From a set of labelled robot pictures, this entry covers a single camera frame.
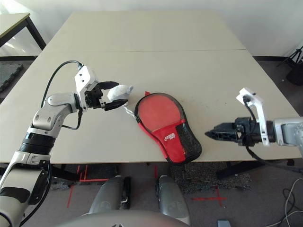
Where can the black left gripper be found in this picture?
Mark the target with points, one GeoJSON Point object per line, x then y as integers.
{"type": "Point", "coordinates": [94, 99]}

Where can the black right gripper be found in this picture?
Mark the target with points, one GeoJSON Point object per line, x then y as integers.
{"type": "Point", "coordinates": [248, 132]}

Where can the red ping-pong paddle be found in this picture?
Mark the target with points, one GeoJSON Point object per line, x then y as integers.
{"type": "Point", "coordinates": [158, 111]}

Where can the red black paddle case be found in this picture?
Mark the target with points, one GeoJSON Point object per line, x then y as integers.
{"type": "Point", "coordinates": [170, 142]}

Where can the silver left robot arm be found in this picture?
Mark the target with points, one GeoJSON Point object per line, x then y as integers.
{"type": "Point", "coordinates": [47, 118]}

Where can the dark speckled carpet piece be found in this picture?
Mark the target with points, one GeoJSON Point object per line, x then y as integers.
{"type": "Point", "coordinates": [203, 177]}

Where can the short red tape strip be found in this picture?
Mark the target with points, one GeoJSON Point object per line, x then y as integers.
{"type": "Point", "coordinates": [155, 171]}

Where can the grey robot right leg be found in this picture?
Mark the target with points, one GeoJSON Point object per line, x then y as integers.
{"type": "Point", "coordinates": [171, 198]}

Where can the grey robot leg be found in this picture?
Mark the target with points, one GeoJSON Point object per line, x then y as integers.
{"type": "Point", "coordinates": [105, 196]}
{"type": "Point", "coordinates": [171, 198]}

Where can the grey blue box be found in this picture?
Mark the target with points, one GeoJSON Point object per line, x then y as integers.
{"type": "Point", "coordinates": [223, 224]}

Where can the black robot foot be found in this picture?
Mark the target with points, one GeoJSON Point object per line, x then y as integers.
{"type": "Point", "coordinates": [125, 189]}

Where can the grey robot left leg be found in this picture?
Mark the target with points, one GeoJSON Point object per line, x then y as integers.
{"type": "Point", "coordinates": [105, 196]}

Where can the black tripod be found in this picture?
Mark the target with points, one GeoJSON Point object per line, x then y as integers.
{"type": "Point", "coordinates": [294, 56]}

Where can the black foam floor mat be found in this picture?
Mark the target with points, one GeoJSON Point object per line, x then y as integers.
{"type": "Point", "coordinates": [9, 74]}

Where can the grey robot torso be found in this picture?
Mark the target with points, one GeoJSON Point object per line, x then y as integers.
{"type": "Point", "coordinates": [125, 221]}

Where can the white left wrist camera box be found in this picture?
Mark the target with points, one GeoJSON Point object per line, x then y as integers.
{"type": "Point", "coordinates": [85, 80]}

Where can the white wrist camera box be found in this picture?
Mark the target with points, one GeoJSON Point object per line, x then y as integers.
{"type": "Point", "coordinates": [85, 80]}
{"type": "Point", "coordinates": [259, 106]}

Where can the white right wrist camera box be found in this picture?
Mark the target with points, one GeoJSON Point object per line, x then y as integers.
{"type": "Point", "coordinates": [259, 106]}

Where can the beige side table black frame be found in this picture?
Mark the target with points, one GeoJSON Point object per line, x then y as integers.
{"type": "Point", "coordinates": [11, 21]}

